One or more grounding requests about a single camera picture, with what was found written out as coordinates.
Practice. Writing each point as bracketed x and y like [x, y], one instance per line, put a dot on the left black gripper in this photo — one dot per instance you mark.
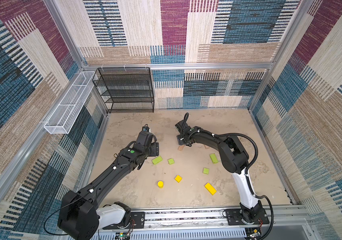
[155, 149]

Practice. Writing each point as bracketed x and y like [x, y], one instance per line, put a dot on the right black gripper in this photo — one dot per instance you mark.
[181, 142]

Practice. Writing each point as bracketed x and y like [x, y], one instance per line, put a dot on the long green block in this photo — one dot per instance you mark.
[214, 158]
[157, 160]

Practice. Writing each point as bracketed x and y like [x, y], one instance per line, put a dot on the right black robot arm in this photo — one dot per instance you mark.
[235, 160]

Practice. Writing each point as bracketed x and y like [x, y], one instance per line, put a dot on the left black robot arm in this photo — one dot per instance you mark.
[81, 215]

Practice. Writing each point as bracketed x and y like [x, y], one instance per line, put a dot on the yellow cylinder block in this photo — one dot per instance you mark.
[160, 184]

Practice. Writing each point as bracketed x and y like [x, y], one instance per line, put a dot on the small yellow square block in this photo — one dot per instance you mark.
[178, 178]

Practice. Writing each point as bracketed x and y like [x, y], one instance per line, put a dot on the long yellow block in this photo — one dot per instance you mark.
[210, 189]

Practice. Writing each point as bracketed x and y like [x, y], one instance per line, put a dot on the left small green cube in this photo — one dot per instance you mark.
[171, 161]

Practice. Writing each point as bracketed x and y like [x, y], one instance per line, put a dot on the small green cube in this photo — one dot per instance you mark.
[206, 171]
[171, 161]

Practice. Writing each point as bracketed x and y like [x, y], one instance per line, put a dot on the right small green cube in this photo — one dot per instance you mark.
[206, 171]

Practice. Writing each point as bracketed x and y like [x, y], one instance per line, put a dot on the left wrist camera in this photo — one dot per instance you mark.
[146, 128]

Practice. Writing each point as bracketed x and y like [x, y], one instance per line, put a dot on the black wire shelf rack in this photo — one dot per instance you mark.
[125, 90]

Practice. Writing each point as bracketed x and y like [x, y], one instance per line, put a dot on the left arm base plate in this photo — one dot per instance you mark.
[136, 222]

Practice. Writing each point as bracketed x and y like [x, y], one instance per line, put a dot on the white wire mesh basket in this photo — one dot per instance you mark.
[65, 114]

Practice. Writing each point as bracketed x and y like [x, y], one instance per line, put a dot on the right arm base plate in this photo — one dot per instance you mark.
[239, 217]

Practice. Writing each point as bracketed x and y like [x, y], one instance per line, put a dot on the aluminium front rail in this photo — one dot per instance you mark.
[287, 222]

